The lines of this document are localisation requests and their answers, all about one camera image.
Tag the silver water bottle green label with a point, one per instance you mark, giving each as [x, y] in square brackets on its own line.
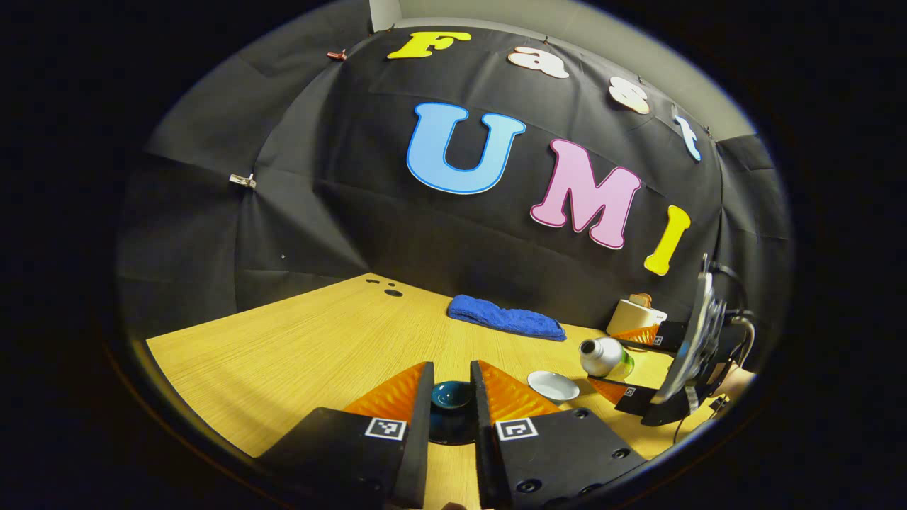
[602, 356]

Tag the white teacup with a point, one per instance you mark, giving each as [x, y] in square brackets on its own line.
[554, 386]

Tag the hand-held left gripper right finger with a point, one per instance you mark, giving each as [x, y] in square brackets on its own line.
[485, 439]

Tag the white toaster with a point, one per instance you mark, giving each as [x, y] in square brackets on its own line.
[631, 319]

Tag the black backdrop cloth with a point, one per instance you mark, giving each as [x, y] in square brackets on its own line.
[354, 227]

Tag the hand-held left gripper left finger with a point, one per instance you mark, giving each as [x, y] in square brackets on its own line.
[418, 439]

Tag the white clip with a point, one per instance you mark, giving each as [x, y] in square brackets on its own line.
[242, 180]

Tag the bread slice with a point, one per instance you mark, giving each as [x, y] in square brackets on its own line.
[641, 299]

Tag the blue towel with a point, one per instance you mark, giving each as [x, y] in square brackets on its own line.
[503, 319]

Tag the blue teacup lid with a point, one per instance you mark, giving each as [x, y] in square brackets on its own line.
[452, 399]

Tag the red clip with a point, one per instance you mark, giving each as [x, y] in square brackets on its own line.
[337, 54]

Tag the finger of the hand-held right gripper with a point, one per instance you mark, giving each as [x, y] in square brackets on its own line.
[638, 397]
[662, 336]

